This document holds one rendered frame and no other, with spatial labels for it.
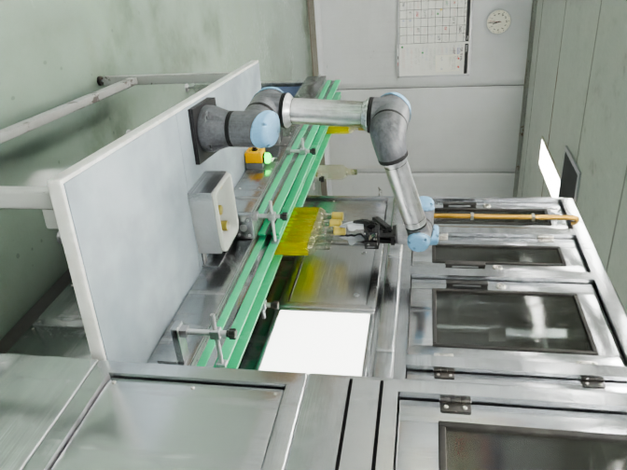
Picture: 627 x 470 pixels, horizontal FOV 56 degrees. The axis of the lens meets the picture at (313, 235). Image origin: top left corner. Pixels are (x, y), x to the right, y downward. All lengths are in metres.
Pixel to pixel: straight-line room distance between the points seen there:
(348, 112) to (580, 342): 1.03
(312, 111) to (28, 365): 1.11
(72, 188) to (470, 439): 0.94
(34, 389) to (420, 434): 0.82
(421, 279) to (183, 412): 1.24
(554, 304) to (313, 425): 1.23
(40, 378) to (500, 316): 1.42
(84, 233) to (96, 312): 0.19
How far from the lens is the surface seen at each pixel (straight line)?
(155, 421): 1.29
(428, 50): 7.94
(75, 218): 1.36
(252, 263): 2.03
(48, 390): 1.44
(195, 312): 1.82
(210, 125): 1.94
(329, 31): 7.99
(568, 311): 2.20
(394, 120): 1.85
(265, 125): 1.89
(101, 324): 1.47
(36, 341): 2.29
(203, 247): 1.98
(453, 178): 8.53
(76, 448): 1.31
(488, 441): 1.22
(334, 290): 2.15
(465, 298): 2.19
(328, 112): 1.97
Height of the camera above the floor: 1.48
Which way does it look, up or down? 10 degrees down
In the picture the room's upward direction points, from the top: 91 degrees clockwise
